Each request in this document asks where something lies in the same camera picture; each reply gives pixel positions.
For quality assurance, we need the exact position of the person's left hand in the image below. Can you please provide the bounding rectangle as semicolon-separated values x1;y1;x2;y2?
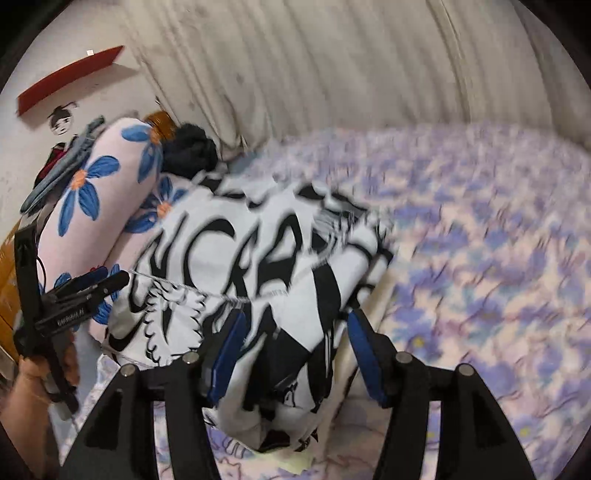
16;332;80;403

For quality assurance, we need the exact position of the orange wooden bed frame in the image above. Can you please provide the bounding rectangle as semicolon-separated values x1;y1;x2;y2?
0;228;28;365

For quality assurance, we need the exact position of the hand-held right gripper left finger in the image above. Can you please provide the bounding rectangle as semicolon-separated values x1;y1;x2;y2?
59;310;252;480

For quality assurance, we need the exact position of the white black printed jacket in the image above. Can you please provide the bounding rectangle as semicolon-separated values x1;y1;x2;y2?
104;173;398;455

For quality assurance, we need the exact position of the blue flower print quilt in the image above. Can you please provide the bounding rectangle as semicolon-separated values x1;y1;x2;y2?
37;117;185;342

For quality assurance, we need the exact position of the purple floral bedsheet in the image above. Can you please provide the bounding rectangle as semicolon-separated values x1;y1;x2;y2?
88;120;591;480

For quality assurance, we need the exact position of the brown round object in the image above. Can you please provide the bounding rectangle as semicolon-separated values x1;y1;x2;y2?
143;110;179;140

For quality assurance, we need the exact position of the person's left forearm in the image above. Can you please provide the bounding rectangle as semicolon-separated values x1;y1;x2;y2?
0;383;63;480

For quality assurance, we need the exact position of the grey clothes pile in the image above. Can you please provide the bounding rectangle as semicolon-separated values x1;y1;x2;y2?
21;116;107;215

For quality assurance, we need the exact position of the red wall shelf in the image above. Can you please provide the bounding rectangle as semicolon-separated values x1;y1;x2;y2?
17;45;125;116

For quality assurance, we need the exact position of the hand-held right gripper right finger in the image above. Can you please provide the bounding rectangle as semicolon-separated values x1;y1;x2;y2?
346;308;532;480

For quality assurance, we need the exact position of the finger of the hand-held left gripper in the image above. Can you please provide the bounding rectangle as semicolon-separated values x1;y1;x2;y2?
33;295;101;337
44;269;131;305

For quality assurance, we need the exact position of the cream curtain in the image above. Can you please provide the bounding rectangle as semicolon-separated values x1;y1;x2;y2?
117;0;568;160

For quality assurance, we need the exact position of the cartoon wall sticker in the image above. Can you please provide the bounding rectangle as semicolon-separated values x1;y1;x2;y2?
48;103;78;137

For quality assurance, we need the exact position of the black bundled cloth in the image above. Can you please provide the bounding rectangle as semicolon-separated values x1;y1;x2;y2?
161;122;220;178

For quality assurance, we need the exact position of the pale green cloth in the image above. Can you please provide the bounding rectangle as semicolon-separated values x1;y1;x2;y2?
276;449;315;473

